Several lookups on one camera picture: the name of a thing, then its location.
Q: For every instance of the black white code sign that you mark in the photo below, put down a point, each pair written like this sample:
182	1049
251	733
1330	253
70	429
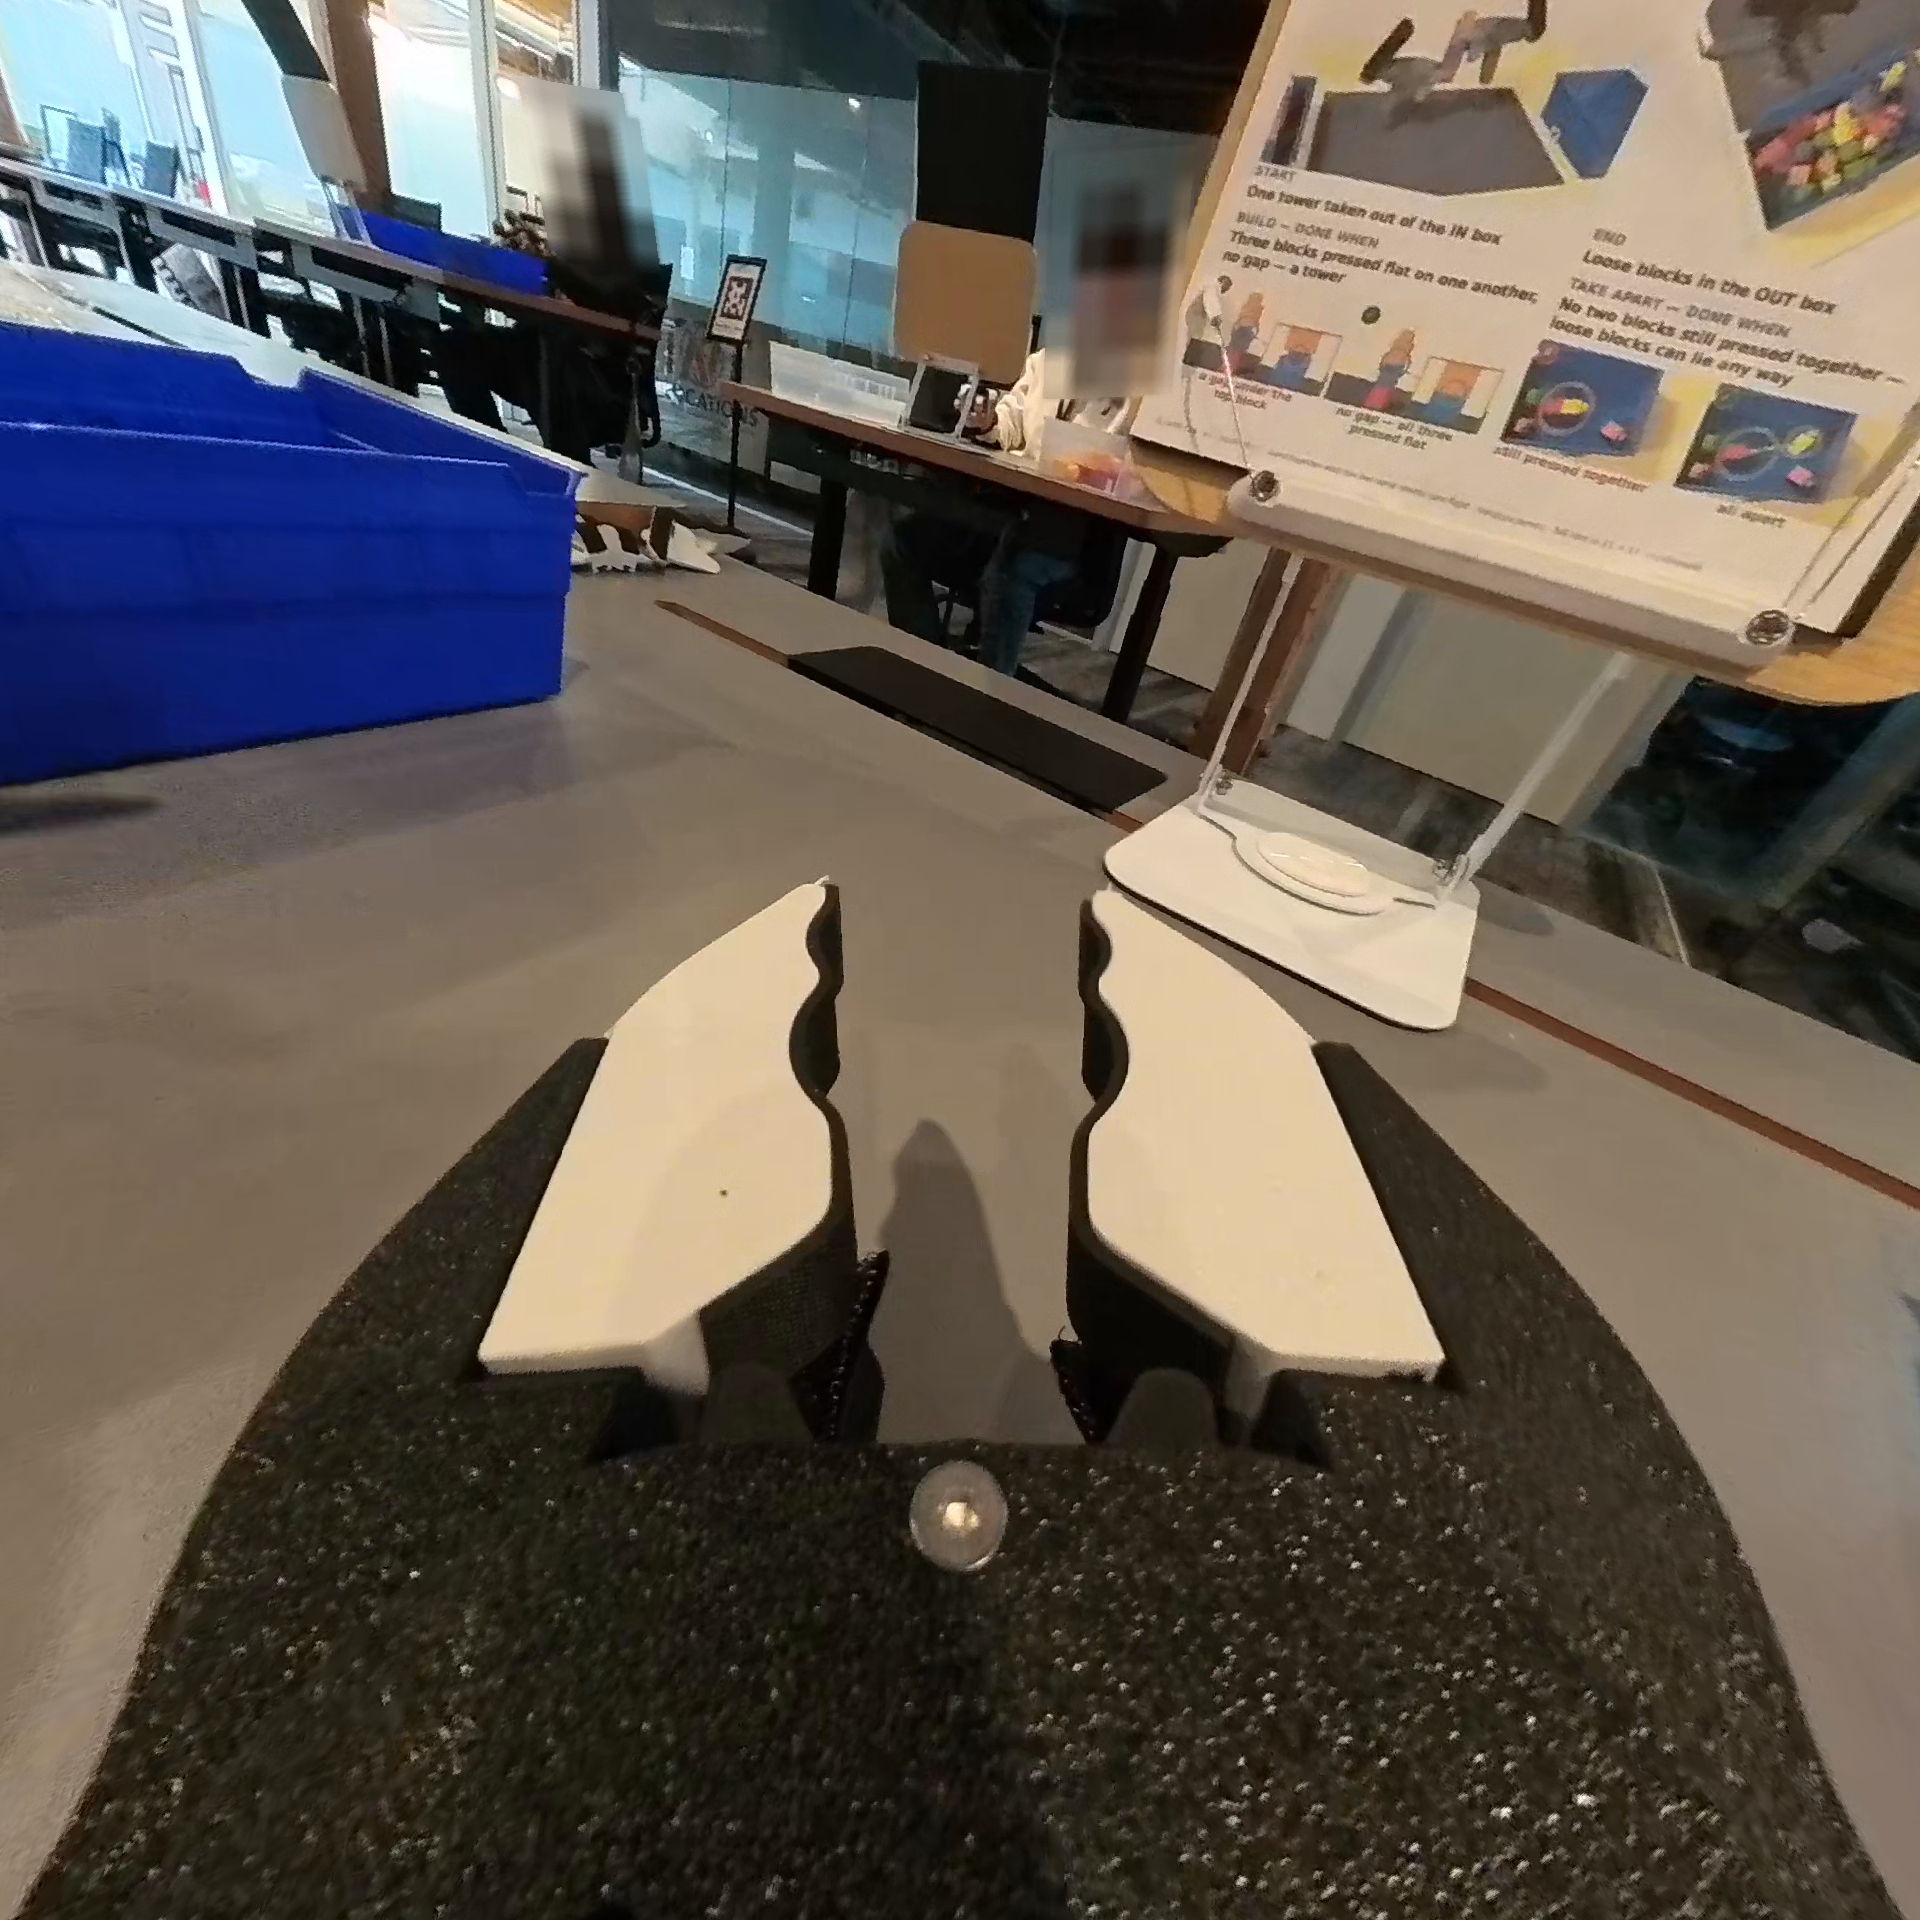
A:
736	299

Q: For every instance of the wooden desk with black legs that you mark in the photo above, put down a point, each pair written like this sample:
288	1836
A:
901	458

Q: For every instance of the brown cardboard panel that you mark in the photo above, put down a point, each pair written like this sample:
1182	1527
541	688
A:
968	283

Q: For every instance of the small framed display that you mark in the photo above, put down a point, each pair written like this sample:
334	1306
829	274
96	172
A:
940	397

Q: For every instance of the white instruction sheet stand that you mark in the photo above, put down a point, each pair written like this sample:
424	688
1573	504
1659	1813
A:
1501	148

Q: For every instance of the long wooden table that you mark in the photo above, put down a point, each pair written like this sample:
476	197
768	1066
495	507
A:
390	292

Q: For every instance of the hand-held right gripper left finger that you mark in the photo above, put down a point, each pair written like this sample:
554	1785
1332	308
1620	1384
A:
691	1154

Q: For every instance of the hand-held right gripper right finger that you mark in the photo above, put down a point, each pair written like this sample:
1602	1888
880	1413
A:
1244	1171

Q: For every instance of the blue plastic bin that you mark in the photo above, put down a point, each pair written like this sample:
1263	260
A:
271	600
452	253

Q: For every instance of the striped crumpled paper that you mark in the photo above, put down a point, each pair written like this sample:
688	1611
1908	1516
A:
661	543

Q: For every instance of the clear plastic container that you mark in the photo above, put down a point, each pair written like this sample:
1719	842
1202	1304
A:
1084	458

